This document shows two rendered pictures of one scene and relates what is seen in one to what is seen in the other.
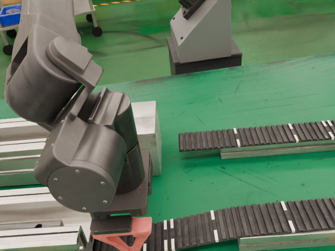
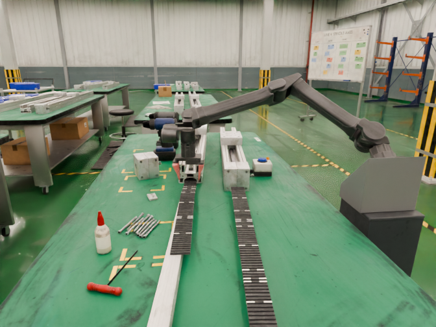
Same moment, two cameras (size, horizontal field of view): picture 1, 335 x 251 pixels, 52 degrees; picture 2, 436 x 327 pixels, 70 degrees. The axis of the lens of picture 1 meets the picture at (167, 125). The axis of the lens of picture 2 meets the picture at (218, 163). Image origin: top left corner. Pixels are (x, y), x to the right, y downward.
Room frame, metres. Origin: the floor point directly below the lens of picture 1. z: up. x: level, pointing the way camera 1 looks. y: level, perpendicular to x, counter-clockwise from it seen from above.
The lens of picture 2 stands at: (0.32, -1.11, 1.26)
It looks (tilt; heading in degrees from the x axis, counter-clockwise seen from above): 18 degrees down; 85
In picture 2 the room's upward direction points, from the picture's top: straight up
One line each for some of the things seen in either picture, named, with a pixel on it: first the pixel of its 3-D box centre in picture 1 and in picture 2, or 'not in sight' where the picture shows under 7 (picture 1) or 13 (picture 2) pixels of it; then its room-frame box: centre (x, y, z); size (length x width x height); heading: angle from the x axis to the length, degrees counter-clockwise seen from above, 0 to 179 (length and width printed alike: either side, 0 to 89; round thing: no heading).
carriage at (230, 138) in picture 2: not in sight; (230, 140); (0.53, 0.51, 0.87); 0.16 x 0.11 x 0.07; 86
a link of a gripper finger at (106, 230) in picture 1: (127, 222); (182, 168); (0.28, 0.06, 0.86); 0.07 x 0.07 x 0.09; 86
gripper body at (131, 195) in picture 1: (118, 165); (188, 151); (0.30, 0.06, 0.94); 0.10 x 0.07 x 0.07; 176
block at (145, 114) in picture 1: (134, 135); (239, 176); (0.51, 0.06, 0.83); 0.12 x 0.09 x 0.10; 176
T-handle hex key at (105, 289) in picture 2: not in sight; (121, 268); (0.15, -0.46, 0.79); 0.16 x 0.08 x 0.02; 72
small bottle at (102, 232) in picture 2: not in sight; (102, 231); (0.08, -0.36, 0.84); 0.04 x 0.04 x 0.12
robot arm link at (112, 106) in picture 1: (106, 126); (186, 135); (0.30, 0.06, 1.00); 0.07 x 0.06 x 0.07; 171
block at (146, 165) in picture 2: not in sight; (148, 165); (0.12, 0.24, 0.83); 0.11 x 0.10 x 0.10; 21
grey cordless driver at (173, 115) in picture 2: not in sight; (162, 130); (0.14, 0.72, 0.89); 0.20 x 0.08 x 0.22; 169
